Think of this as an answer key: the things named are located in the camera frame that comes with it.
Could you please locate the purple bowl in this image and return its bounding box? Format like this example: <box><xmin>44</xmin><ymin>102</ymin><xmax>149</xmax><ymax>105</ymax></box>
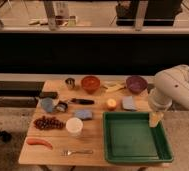
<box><xmin>126</xmin><ymin>75</ymin><xmax>148</xmax><ymax>94</ymax></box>

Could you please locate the yellow red apple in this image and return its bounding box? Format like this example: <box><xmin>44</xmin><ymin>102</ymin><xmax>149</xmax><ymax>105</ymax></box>
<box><xmin>106</xmin><ymin>98</ymin><xmax>117</xmax><ymax>111</ymax></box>

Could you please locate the black chair base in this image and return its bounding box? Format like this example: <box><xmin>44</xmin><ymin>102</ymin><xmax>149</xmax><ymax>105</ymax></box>
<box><xmin>0</xmin><ymin>131</ymin><xmax>12</xmax><ymax>142</ymax></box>

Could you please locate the small metal cup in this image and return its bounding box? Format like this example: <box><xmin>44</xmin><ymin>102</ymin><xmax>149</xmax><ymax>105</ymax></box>
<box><xmin>65</xmin><ymin>78</ymin><xmax>75</xmax><ymax>90</ymax></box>

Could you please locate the black rectangular block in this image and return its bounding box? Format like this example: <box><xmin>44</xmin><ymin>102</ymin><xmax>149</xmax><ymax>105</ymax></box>
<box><xmin>38</xmin><ymin>92</ymin><xmax>58</xmax><ymax>99</ymax></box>

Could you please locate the dark cabinet in background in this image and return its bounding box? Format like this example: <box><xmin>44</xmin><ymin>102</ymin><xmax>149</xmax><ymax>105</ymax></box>
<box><xmin>115</xmin><ymin>0</ymin><xmax>183</xmax><ymax>26</ymax></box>

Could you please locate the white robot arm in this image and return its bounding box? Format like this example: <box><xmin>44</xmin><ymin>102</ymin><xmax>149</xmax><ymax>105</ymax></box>
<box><xmin>148</xmin><ymin>65</ymin><xmax>189</xmax><ymax>128</ymax></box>

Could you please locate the silver fork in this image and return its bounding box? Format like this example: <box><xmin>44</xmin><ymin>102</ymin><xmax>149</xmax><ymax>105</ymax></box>
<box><xmin>61</xmin><ymin>150</ymin><xmax>93</xmax><ymax>156</ymax></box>

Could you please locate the blue sponge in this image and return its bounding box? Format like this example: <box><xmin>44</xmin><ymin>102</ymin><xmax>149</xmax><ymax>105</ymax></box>
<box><xmin>74</xmin><ymin>109</ymin><xmax>93</xmax><ymax>120</ymax></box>

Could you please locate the wooden table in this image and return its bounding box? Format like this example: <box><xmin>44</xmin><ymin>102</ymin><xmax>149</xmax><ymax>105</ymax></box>
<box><xmin>18</xmin><ymin>79</ymin><xmax>172</xmax><ymax>168</ymax></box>

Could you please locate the green plastic tray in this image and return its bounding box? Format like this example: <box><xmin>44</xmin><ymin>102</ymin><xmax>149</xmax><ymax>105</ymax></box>
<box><xmin>103</xmin><ymin>112</ymin><xmax>173</xmax><ymax>164</ymax></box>

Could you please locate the bunch of red grapes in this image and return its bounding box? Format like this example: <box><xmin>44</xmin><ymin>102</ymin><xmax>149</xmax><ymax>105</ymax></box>
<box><xmin>33</xmin><ymin>116</ymin><xmax>65</xmax><ymax>130</ymax></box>

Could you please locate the white paper cup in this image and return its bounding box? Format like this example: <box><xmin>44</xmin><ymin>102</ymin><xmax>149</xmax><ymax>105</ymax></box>
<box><xmin>66</xmin><ymin>117</ymin><xmax>83</xmax><ymax>137</ymax></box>

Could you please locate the blue cup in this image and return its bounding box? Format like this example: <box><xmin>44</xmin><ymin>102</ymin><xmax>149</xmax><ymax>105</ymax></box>
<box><xmin>41</xmin><ymin>97</ymin><xmax>54</xmax><ymax>113</ymax></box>

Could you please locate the red bowl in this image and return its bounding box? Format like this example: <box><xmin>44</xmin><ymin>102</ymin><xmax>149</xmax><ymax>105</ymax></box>
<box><xmin>81</xmin><ymin>76</ymin><xmax>100</xmax><ymax>94</ymax></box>

